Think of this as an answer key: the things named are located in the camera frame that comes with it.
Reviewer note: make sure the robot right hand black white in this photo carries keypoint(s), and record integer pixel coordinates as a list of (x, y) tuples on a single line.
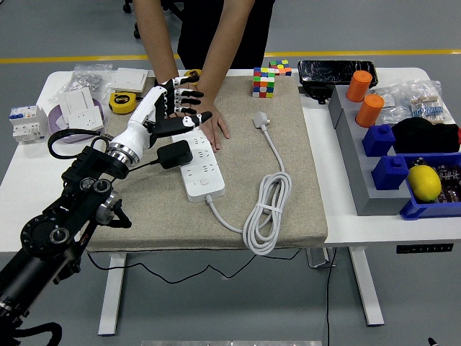
[(432, 342)]

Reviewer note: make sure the person's left hand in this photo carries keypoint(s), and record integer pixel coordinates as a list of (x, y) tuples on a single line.
[(218, 129)]

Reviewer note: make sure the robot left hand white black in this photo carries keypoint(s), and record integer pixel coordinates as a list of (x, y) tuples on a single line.
[(140, 119)]

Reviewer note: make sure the person's right hand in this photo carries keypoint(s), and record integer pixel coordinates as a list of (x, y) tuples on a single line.
[(189, 87)]

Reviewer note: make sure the black power adapter plug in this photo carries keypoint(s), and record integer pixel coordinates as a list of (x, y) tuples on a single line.
[(174, 155)]

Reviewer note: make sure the white power strip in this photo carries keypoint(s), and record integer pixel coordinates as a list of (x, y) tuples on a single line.
[(203, 184)]

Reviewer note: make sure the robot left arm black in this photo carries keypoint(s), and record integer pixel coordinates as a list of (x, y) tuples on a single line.
[(72, 202)]

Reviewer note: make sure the person's left forearm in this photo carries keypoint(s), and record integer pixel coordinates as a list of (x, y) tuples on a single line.
[(223, 43)]

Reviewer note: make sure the person's right forearm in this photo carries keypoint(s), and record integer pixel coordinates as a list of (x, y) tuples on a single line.
[(158, 43)]

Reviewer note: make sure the squarish yellow tape measure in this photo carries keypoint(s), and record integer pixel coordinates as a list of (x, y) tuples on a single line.
[(191, 73)]

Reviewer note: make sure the round yellow tape measure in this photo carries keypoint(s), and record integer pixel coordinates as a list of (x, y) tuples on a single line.
[(120, 102)]

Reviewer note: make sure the white socket plate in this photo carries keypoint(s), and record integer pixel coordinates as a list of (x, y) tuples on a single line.
[(86, 119)]

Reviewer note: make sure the plastic bag of screws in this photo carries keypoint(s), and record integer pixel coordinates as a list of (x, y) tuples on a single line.
[(90, 77)]

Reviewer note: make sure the large colourful puzzle cube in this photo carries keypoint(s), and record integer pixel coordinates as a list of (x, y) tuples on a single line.
[(263, 83)]

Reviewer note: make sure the person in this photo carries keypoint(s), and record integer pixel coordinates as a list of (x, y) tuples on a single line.
[(245, 32)]

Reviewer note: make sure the white table leg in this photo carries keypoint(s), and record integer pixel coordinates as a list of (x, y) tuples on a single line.
[(367, 288), (111, 295)]

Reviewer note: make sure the purple bowl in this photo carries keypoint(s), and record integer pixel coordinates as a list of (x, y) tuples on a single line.
[(54, 117)]

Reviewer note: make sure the small colourful puzzle cube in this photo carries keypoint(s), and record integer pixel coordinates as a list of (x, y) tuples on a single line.
[(282, 67)]

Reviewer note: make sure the grey-brown mat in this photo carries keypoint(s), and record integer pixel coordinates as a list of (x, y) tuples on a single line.
[(252, 216)]

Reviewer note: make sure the black table control panel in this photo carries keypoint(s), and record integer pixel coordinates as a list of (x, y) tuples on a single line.
[(425, 248)]

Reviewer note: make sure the black office chair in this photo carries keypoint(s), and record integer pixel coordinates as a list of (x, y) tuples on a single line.
[(126, 7)]

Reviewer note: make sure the white circuit breaker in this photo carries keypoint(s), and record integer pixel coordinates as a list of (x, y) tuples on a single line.
[(27, 124)]

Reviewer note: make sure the shiny black plastic tray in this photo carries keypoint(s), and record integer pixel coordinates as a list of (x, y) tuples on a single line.
[(335, 70)]

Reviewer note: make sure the blue plastic bin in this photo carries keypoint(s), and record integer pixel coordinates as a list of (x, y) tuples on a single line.
[(414, 210)]

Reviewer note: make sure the grey stepped block holder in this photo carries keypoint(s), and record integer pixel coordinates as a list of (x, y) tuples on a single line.
[(360, 162)]

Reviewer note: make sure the orange cylinder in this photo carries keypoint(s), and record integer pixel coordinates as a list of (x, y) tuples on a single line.
[(359, 86), (370, 111)]

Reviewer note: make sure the yellow lemon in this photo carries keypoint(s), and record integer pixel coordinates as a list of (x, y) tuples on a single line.
[(425, 184)]

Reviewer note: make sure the blue block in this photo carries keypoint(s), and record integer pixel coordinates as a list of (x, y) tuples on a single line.
[(389, 174), (378, 140)]

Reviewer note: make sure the clear plastic parts bag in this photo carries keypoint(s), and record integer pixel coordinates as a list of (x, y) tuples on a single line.
[(394, 104)]

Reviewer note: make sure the black cloth bundle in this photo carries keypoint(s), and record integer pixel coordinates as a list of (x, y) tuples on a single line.
[(425, 137)]

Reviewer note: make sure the plastic bag of resistors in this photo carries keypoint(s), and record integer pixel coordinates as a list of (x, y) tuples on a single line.
[(430, 106)]

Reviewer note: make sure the white wall switch panel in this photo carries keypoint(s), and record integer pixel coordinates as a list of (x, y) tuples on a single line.
[(127, 79)]

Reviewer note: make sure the white switch plate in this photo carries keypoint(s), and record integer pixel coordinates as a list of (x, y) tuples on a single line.
[(77, 102)]

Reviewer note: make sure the grey metal bracket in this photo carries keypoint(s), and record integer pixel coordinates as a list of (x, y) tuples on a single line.
[(318, 259)]

